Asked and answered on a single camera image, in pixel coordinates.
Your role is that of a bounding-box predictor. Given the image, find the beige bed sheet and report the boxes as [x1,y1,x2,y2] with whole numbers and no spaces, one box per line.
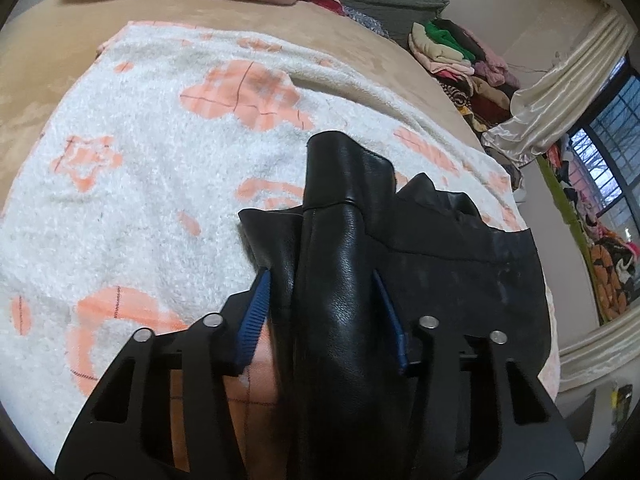
[0,0,486,211]

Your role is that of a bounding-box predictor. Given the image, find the heap of colourful clothes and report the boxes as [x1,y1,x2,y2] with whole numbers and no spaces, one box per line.
[547,142,640,322]

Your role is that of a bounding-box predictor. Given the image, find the white pink printed blanket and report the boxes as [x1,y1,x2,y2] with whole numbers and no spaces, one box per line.
[0,21,561,476]

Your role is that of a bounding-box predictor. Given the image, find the pile of folded clothes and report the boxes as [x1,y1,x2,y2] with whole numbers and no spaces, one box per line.
[407,17,524,134]

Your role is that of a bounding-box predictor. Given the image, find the green cloth strip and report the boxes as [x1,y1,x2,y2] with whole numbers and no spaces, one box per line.
[537,155,608,326]

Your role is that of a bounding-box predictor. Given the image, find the black leather jacket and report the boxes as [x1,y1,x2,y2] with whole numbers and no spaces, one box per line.
[237,131,558,480]

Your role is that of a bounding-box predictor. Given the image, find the blue patterned cloth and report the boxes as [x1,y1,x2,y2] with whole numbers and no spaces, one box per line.
[342,5,389,39]

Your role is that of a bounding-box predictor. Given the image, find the barred window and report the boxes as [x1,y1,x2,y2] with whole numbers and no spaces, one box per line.
[567,52,640,221]

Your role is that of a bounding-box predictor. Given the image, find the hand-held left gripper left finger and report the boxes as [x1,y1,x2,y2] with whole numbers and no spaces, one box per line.
[54,270,274,480]

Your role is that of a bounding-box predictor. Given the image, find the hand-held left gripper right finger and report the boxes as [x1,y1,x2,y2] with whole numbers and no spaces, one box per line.
[371,270,587,478]

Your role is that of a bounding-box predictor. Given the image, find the cream satin curtain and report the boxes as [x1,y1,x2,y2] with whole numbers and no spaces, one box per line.
[557,297,640,394]
[482,5,634,168]

